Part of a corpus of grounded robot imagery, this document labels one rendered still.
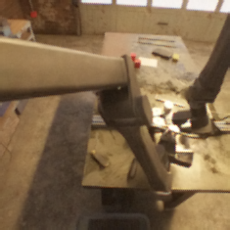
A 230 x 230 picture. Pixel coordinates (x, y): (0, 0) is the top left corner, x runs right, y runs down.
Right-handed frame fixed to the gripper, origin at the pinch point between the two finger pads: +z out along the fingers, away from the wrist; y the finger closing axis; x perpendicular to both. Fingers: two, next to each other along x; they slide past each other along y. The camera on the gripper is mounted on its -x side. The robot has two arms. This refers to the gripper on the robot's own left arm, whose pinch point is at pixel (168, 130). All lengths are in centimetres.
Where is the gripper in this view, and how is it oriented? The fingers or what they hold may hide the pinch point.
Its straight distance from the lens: 79.1
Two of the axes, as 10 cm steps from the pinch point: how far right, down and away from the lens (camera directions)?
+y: 0.4, -6.4, -7.6
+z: 3.2, -7.2, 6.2
